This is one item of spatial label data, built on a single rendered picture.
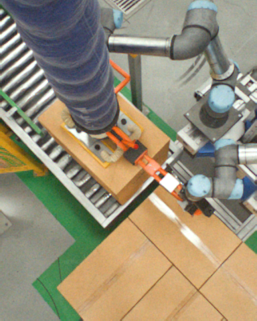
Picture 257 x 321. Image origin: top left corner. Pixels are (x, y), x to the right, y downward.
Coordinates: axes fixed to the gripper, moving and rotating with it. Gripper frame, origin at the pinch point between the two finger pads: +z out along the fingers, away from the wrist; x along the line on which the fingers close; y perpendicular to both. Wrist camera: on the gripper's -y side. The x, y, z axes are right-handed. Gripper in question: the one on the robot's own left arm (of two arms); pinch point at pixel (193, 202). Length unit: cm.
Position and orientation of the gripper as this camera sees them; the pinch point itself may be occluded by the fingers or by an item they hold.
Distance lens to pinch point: 160.6
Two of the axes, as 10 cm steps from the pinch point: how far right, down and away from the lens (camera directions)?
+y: -7.2, -6.5, 2.5
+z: 0.6, 2.9, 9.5
